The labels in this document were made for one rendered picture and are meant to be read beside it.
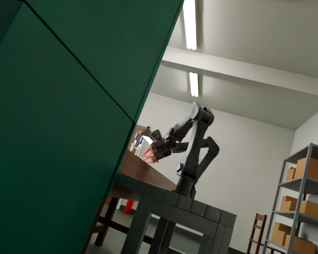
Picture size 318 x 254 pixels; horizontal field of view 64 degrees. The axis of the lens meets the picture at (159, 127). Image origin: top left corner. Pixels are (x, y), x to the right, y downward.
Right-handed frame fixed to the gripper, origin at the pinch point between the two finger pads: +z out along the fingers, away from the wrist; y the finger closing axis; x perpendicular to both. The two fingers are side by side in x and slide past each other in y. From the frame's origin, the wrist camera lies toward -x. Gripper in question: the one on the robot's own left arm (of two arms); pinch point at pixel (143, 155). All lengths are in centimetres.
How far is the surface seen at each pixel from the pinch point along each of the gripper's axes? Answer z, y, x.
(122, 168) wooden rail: 0.3, 46.9, 17.0
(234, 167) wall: -103, -465, -41
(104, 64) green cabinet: -15, 91, 6
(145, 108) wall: 34, -448, -263
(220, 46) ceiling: -132, -200, -177
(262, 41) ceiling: -176, -174, -138
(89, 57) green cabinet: -14, 97, 7
